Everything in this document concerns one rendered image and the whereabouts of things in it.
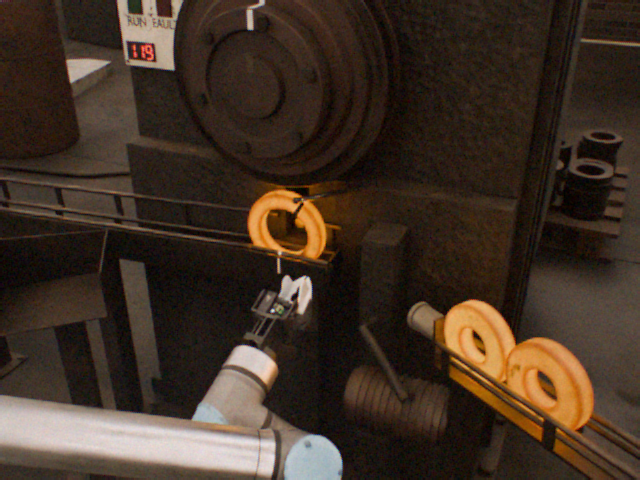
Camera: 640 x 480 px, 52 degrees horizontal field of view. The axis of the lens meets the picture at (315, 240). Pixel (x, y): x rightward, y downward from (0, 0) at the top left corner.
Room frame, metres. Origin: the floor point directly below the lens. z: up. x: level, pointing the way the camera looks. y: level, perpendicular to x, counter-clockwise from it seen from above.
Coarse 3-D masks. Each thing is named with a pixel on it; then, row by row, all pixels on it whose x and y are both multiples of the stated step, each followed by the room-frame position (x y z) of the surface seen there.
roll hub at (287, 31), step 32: (224, 32) 1.22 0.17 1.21; (256, 32) 1.20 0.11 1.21; (288, 32) 1.17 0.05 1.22; (192, 64) 1.25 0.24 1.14; (224, 64) 1.23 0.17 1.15; (256, 64) 1.18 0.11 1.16; (288, 64) 1.18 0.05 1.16; (320, 64) 1.16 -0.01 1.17; (224, 96) 1.23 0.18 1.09; (256, 96) 1.19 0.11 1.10; (288, 96) 1.18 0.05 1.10; (320, 96) 1.14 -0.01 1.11; (224, 128) 1.23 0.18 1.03; (256, 128) 1.21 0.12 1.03; (288, 128) 1.18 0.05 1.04
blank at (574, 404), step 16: (512, 352) 0.87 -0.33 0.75; (528, 352) 0.85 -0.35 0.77; (544, 352) 0.82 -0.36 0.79; (560, 352) 0.81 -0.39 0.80; (512, 368) 0.87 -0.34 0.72; (528, 368) 0.84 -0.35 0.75; (544, 368) 0.82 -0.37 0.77; (560, 368) 0.79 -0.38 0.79; (576, 368) 0.79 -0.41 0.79; (512, 384) 0.86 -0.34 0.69; (528, 384) 0.84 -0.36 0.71; (560, 384) 0.79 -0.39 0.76; (576, 384) 0.77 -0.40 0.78; (544, 400) 0.82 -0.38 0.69; (560, 400) 0.78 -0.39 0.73; (576, 400) 0.76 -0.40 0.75; (592, 400) 0.77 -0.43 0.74; (560, 416) 0.78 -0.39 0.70; (576, 416) 0.75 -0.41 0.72
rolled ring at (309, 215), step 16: (272, 192) 1.33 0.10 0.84; (288, 192) 1.31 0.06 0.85; (256, 208) 1.32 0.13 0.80; (272, 208) 1.31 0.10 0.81; (288, 208) 1.29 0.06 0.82; (304, 208) 1.27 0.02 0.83; (256, 224) 1.33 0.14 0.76; (304, 224) 1.27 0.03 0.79; (320, 224) 1.27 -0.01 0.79; (256, 240) 1.33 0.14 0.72; (272, 240) 1.34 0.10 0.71; (320, 240) 1.26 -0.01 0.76
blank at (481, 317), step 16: (464, 304) 0.98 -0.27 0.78; (480, 304) 0.97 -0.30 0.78; (448, 320) 1.01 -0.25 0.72; (464, 320) 0.97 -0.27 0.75; (480, 320) 0.94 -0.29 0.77; (496, 320) 0.93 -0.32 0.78; (448, 336) 1.00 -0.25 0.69; (464, 336) 0.98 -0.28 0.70; (496, 336) 0.91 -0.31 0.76; (512, 336) 0.91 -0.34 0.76; (464, 352) 0.97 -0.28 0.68; (496, 352) 0.90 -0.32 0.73; (496, 368) 0.90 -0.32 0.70
